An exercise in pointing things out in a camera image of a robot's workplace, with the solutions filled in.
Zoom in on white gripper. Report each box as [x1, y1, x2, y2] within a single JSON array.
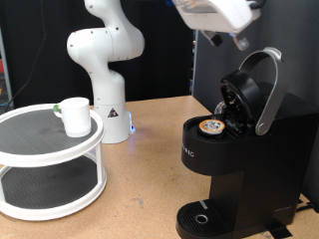
[[171, 0, 262, 52]]

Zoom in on white coffee pod orange lid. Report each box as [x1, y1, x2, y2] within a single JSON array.
[[197, 118, 226, 135]]

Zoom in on black Keurig coffee machine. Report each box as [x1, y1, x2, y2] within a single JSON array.
[[174, 46, 319, 239]]

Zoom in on white mug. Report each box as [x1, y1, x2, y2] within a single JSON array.
[[53, 97, 93, 138]]

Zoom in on clear water tank black lid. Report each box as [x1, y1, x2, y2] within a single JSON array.
[[255, 81, 285, 101]]

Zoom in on white two-tier turntable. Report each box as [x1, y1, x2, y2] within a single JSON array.
[[0, 103, 109, 222]]

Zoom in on grey metal frame post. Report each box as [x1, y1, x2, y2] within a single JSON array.
[[190, 29, 198, 97]]

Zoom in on black camera cable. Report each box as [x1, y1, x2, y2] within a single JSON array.
[[246, 0, 267, 10]]

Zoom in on black power cables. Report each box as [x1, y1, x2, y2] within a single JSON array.
[[294, 198, 315, 214]]

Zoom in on thin black hanging cable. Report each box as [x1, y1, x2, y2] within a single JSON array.
[[4, 0, 48, 113]]

